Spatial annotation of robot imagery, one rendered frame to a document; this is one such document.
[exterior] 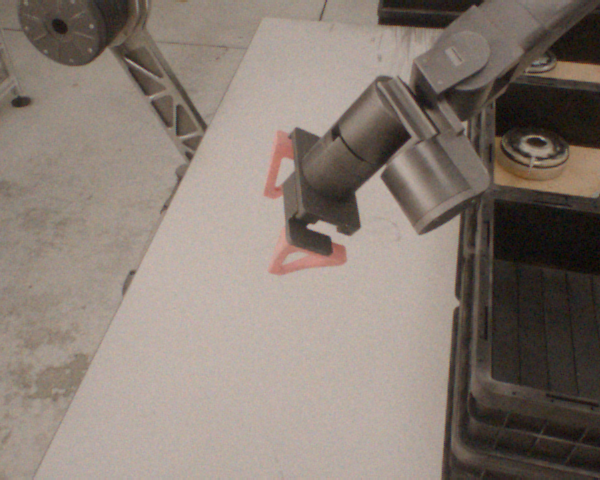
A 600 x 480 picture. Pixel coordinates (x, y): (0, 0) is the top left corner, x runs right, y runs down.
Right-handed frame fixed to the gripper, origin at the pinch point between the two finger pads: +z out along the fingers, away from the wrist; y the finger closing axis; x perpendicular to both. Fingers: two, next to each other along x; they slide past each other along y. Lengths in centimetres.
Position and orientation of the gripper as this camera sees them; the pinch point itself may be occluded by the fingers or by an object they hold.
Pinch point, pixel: (275, 229)
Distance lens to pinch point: 62.6
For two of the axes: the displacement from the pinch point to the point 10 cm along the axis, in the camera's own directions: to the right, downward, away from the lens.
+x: -8.3, -2.7, -4.9
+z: -5.5, 5.2, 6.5
